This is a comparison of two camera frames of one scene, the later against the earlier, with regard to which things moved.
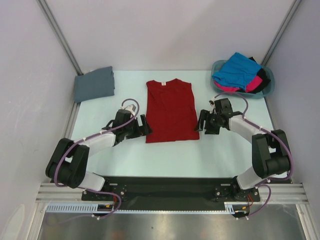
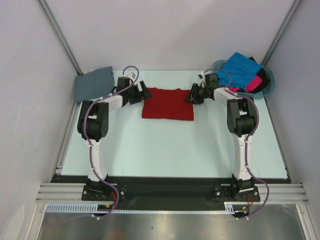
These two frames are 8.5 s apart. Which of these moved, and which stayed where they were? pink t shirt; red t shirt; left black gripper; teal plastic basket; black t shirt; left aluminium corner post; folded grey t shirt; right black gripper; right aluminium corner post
Moved: right black gripper; red t shirt; left black gripper
Stayed: folded grey t shirt; left aluminium corner post; teal plastic basket; black t shirt; pink t shirt; right aluminium corner post
